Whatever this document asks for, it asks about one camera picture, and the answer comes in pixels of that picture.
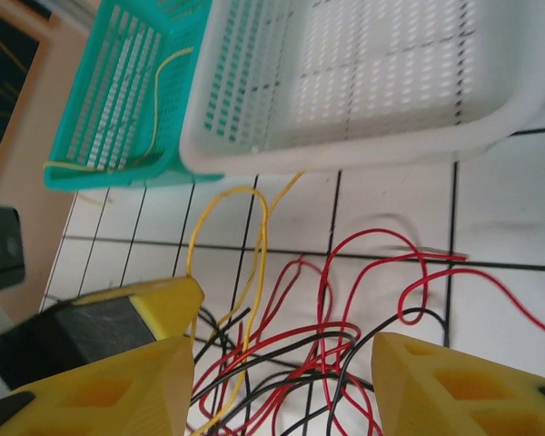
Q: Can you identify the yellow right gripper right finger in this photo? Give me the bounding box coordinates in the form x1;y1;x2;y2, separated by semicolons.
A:
372;331;545;436

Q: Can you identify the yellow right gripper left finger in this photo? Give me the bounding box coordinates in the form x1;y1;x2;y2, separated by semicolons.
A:
0;334;196;436

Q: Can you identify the white plastic basket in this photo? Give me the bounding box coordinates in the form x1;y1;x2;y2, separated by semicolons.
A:
179;0;545;177

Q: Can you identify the teal plastic basket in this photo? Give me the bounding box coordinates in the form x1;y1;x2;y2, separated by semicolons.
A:
43;0;226;191

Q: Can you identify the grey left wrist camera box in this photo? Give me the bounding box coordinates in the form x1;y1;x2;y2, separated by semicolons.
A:
0;203;27;292

